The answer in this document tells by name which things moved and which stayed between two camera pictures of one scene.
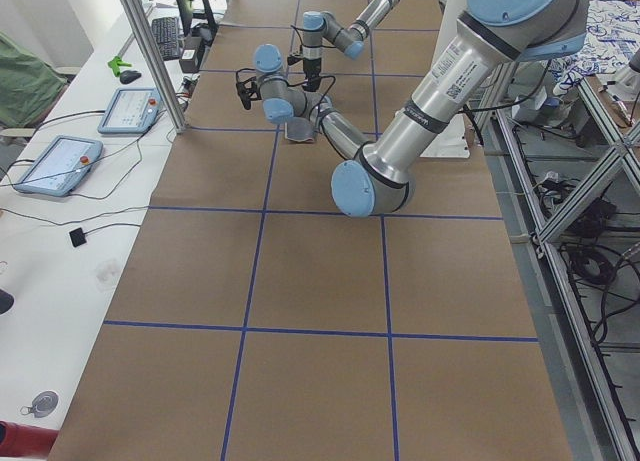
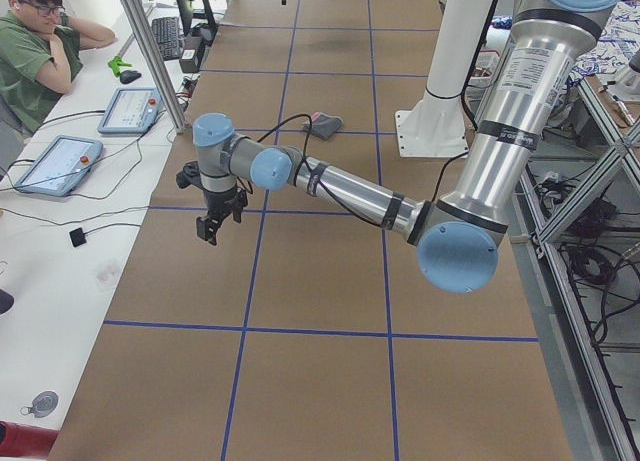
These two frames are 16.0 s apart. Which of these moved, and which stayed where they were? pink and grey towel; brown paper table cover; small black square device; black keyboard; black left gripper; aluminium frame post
Moved: black left gripper; pink and grey towel
Stayed: black keyboard; small black square device; aluminium frame post; brown paper table cover
